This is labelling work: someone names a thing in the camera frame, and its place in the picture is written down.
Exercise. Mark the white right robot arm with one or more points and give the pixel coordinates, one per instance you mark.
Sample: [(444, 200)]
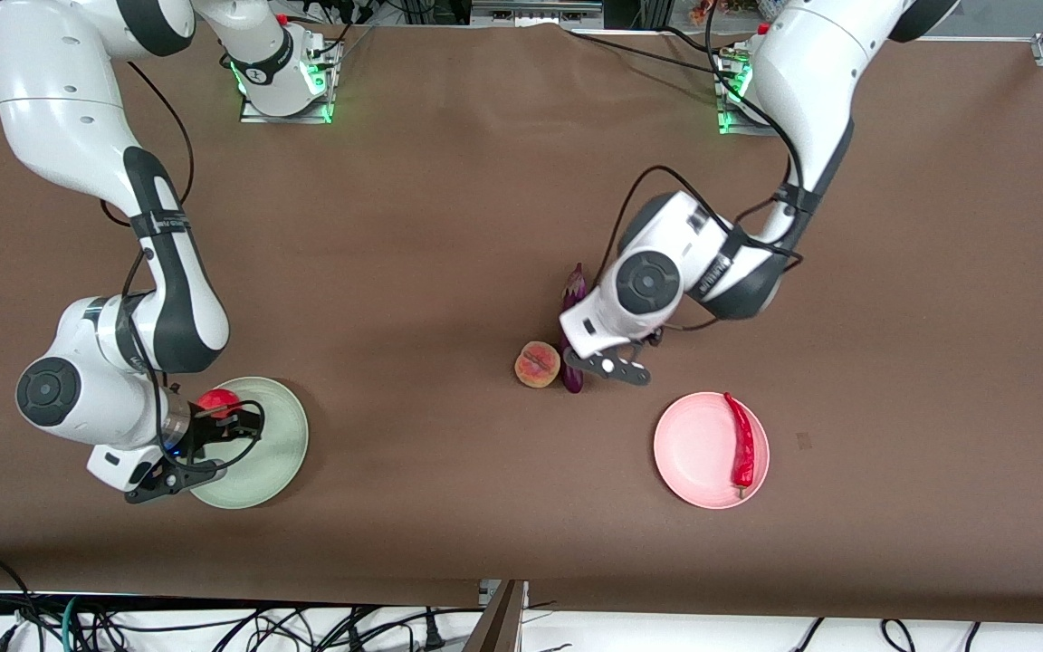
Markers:
[(60, 91)]

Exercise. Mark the orange pink peach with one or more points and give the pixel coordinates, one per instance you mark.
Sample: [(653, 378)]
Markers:
[(537, 365)]

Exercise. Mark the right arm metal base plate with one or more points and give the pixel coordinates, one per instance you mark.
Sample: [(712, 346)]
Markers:
[(254, 116)]

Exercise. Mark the pale green plate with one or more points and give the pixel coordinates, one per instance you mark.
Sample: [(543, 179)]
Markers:
[(279, 444)]

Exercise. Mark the colourful background objects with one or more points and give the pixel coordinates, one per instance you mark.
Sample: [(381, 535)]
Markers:
[(707, 11)]

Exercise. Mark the long purple eggplant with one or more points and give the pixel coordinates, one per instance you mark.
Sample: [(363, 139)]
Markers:
[(576, 285)]

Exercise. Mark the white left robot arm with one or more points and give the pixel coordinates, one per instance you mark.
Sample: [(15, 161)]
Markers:
[(811, 72)]

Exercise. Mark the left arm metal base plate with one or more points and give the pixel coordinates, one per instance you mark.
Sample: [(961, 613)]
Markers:
[(728, 127)]

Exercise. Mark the pink plate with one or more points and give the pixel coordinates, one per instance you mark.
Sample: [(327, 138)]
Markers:
[(693, 450)]

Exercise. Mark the aluminium frame post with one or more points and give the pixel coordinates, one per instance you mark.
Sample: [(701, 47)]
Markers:
[(499, 625)]

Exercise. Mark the brown table cover sheet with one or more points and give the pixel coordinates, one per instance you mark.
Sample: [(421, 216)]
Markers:
[(449, 208)]

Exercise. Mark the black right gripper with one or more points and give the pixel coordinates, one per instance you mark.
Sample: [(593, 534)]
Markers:
[(210, 429)]

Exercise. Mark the red apple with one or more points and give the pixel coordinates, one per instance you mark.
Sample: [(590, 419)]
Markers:
[(216, 398)]

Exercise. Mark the grey equipment box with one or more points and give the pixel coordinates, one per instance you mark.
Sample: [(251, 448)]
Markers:
[(531, 14)]

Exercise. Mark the red chili pepper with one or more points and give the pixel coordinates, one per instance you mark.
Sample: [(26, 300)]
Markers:
[(742, 444)]

